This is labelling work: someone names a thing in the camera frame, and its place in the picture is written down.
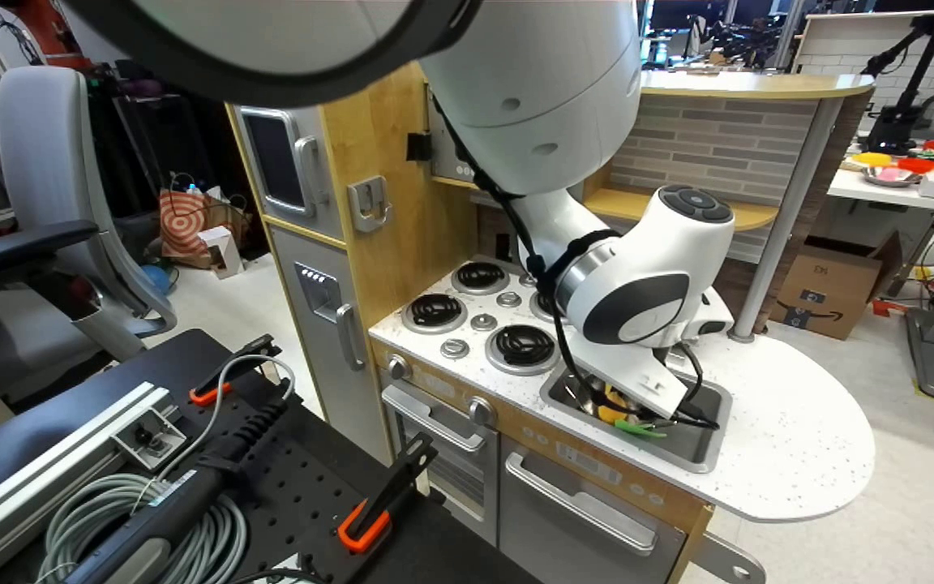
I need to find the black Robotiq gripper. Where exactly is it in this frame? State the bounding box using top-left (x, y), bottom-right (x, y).
top-left (599, 390), bottom-right (679, 435)

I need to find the grey toy sink basin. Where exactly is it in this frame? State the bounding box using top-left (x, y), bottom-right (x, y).
top-left (540, 366), bottom-right (732, 476)

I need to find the black toy stove burner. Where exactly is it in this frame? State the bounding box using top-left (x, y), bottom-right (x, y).
top-left (452, 257), bottom-right (516, 298)
top-left (400, 290), bottom-right (471, 339)
top-left (484, 323), bottom-right (565, 380)

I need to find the wooden toy kitchen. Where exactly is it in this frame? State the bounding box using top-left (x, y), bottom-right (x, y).
top-left (214, 58), bottom-right (881, 584)

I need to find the yellow toy plate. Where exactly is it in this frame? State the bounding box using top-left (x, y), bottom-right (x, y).
top-left (848, 150), bottom-right (897, 175)

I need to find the pink toy bowl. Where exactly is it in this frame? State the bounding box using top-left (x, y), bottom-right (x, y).
top-left (868, 162), bottom-right (929, 192)

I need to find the open brown cardboard box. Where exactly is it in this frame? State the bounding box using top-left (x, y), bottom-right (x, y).
top-left (771, 231), bottom-right (905, 343)

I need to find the grey cabinet door with window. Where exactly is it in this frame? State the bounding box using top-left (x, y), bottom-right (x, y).
top-left (226, 104), bottom-right (350, 247)

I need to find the bag with orange spiral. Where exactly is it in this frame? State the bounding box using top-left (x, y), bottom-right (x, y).
top-left (154, 186), bottom-right (256, 272)

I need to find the black cylindrical tool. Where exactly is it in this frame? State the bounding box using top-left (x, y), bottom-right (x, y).
top-left (62, 398), bottom-right (309, 584)

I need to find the grey office chair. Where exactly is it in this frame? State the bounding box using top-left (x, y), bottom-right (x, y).
top-left (0, 62), bottom-right (183, 371)

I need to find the silver dishwasher door handle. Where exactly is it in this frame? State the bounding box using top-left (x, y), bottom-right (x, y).
top-left (502, 448), bottom-right (663, 557)

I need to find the silver oven door handle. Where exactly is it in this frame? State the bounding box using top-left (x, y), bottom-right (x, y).
top-left (378, 380), bottom-right (493, 459)

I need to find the silver kitchen support post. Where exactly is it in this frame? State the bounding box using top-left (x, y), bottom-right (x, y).
top-left (729, 97), bottom-right (849, 343)

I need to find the black clamp with orange handle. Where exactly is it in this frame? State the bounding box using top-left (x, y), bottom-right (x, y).
top-left (330, 433), bottom-right (441, 557)
top-left (184, 332), bottom-right (290, 414)

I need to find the silver fridge door handle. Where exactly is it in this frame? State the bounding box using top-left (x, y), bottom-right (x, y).
top-left (330, 301), bottom-right (370, 374)

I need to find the grey toy wall phone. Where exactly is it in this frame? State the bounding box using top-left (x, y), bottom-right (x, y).
top-left (345, 174), bottom-right (391, 236)

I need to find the silver cabinet door handle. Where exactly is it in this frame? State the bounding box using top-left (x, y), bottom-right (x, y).
top-left (291, 134), bottom-right (323, 227)

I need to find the thin light grey cable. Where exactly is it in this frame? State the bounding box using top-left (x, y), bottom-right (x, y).
top-left (187, 348), bottom-right (301, 482)

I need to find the small metal bracket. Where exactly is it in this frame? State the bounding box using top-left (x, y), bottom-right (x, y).
top-left (114, 414), bottom-right (191, 471)

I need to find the grey coiled cable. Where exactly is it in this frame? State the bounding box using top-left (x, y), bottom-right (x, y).
top-left (31, 471), bottom-right (254, 584)

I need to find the aluminium extrusion rail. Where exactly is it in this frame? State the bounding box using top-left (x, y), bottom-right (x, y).
top-left (0, 376), bottom-right (175, 557)

